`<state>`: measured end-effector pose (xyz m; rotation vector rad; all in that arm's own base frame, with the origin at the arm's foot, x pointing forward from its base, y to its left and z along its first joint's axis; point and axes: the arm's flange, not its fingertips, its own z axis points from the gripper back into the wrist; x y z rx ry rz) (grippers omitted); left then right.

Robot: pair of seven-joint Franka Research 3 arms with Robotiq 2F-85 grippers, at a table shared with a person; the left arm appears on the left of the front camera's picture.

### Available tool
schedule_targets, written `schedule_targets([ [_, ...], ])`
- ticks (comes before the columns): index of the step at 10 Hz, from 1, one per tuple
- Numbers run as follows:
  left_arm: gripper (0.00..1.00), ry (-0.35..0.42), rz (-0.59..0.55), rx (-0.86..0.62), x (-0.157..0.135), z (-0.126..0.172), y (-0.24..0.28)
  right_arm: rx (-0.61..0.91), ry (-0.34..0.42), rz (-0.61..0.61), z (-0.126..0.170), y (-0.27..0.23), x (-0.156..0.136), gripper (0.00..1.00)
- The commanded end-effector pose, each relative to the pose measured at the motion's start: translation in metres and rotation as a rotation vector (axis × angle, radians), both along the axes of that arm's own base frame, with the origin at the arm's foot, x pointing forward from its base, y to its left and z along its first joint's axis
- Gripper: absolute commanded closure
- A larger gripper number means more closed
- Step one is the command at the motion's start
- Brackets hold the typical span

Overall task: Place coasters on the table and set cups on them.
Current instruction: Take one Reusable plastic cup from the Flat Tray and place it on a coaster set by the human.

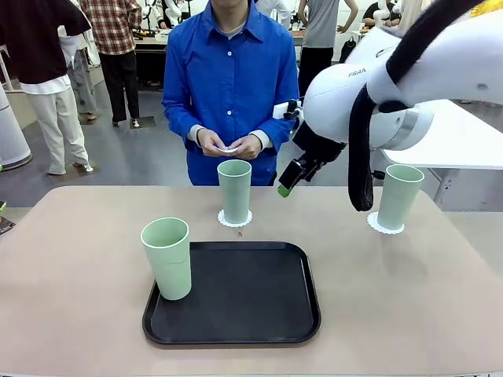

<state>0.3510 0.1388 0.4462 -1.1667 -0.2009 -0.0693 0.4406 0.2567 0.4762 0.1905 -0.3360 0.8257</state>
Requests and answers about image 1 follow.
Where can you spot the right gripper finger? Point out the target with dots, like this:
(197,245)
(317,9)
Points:
(316,169)
(290,176)

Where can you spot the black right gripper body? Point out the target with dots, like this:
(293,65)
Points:
(314,143)

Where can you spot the pale green tall cup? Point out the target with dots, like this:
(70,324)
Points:
(234,192)
(399,196)
(169,263)

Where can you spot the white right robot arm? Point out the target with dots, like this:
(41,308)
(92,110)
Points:
(432,59)

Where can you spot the person left forearm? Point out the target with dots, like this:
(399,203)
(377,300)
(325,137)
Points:
(281,129)

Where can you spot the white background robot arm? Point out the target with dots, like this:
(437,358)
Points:
(383,9)
(173,9)

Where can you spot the person right forearm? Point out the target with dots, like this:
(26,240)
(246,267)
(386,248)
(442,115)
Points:
(178,121)

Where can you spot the person left hand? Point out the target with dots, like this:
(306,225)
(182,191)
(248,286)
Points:
(251,147)

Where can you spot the person right hand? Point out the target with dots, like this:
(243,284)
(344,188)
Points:
(208,143)

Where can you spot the black hanging bag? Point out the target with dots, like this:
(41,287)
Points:
(347,49)

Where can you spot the person grey shirt black trousers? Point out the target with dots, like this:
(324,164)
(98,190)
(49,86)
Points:
(318,39)

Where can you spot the person in blue shirt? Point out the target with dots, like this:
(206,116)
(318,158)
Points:
(228,78)

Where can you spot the black plastic tray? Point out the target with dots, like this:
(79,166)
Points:
(243,306)

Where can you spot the large white table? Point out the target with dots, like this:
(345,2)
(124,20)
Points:
(452,133)

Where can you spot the person in black t-shirt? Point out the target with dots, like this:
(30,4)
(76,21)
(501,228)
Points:
(373,15)

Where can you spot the background work table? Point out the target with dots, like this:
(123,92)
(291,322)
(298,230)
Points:
(151,39)

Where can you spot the person in plaid shirt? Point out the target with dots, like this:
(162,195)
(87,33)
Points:
(114,39)

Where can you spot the person grey patterned trousers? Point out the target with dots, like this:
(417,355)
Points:
(80,70)

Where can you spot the person black top white trousers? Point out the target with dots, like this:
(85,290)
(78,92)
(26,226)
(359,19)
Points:
(39,78)

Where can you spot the white cylindrical air purifier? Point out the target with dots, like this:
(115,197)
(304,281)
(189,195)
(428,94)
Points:
(9,133)

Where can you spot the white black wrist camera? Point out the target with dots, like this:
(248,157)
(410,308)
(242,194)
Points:
(281,110)

